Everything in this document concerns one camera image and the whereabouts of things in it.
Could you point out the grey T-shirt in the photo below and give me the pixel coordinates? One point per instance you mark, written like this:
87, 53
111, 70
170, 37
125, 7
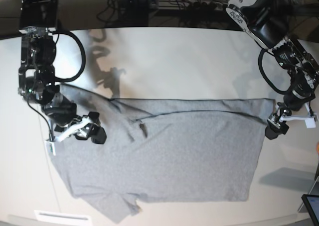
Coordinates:
163, 151

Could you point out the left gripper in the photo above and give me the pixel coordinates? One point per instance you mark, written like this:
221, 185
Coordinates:
276, 124

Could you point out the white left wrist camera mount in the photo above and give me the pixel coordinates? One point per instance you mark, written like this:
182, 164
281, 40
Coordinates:
310, 118

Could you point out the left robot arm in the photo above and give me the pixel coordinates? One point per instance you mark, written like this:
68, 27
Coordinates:
265, 21

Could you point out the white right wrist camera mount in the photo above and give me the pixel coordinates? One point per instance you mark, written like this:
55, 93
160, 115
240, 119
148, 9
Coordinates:
70, 130

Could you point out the white label on table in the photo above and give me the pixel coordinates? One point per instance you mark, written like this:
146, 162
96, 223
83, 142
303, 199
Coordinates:
61, 215

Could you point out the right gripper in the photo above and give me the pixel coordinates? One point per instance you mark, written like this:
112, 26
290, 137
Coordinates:
92, 130

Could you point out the white power strip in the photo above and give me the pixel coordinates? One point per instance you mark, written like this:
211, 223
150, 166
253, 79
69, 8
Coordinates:
189, 5

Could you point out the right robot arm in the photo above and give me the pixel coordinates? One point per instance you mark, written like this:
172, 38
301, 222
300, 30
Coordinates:
37, 81

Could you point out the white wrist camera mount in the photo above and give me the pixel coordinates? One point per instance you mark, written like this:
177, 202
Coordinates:
70, 130
310, 118

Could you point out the black tablet screen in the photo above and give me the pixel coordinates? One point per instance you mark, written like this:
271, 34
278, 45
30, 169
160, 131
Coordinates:
311, 203

